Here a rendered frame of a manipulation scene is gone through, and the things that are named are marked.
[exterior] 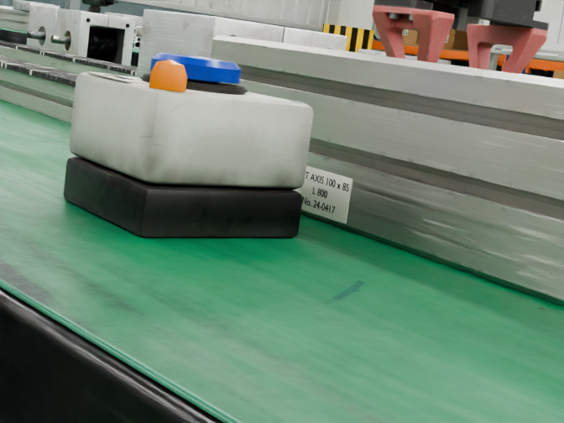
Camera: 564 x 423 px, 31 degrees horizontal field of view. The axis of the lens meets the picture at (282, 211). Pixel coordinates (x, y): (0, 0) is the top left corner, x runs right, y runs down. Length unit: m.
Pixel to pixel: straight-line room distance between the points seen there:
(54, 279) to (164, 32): 0.34
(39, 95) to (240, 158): 0.51
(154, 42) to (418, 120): 0.25
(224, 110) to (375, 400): 0.19
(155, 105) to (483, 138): 0.13
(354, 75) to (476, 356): 0.21
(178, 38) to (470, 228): 0.27
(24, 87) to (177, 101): 0.55
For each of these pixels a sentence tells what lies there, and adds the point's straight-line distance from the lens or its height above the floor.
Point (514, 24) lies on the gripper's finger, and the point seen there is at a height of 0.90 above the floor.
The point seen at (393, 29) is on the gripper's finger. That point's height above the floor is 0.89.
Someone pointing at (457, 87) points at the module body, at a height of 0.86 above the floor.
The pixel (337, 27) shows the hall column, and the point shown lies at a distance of 8.82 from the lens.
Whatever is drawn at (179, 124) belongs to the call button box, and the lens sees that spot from 0.41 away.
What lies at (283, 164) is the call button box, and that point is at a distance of 0.44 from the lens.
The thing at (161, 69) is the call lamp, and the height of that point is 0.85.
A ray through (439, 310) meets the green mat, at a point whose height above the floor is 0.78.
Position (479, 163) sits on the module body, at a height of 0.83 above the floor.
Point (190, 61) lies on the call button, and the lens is 0.44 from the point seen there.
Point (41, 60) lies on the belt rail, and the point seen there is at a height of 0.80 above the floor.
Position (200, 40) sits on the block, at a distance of 0.62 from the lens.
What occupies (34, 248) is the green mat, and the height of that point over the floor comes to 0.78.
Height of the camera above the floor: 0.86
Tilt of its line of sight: 9 degrees down
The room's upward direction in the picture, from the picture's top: 8 degrees clockwise
